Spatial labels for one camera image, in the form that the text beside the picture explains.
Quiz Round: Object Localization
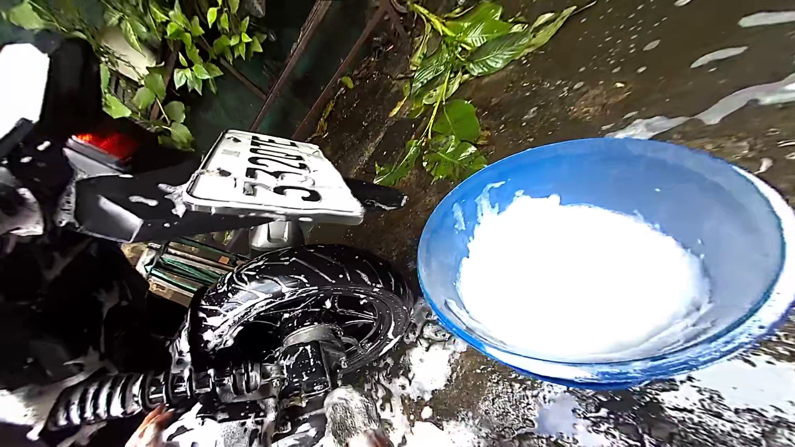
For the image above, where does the black motorcycle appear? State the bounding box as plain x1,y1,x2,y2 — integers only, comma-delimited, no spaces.
0,34,414,447

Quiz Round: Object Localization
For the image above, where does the climbing plant with small leaves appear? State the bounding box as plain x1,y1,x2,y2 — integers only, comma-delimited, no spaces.
3,0,267,151

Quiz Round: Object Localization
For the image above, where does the black motorcycle rear wheel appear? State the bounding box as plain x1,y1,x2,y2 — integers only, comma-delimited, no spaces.
188,244,413,375

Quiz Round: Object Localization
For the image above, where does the white license plate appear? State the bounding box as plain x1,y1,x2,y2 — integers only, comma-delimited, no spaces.
184,129,365,225

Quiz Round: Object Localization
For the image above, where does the coil spring shock absorber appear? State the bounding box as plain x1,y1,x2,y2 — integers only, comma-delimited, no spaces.
45,363,283,432

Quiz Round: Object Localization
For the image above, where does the blue plastic basin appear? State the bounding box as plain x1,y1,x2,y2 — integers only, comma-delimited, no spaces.
417,138,795,390

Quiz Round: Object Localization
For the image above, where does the rusty metal frame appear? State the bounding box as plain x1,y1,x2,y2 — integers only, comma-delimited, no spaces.
248,0,405,142

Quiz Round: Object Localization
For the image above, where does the broad-leaved green plant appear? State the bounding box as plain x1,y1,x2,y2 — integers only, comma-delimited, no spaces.
374,1,578,187

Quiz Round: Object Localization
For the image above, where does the red tail light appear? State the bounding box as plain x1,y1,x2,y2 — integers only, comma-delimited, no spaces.
64,132,140,173

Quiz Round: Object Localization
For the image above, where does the stack of green-edged slabs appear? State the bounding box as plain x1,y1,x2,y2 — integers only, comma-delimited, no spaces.
122,238,249,307

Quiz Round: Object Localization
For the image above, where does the person's left hand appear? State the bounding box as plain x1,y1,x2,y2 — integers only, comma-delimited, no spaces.
125,405,175,447

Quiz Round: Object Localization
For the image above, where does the person's right hand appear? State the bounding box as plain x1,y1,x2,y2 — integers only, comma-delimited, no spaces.
347,430,394,447

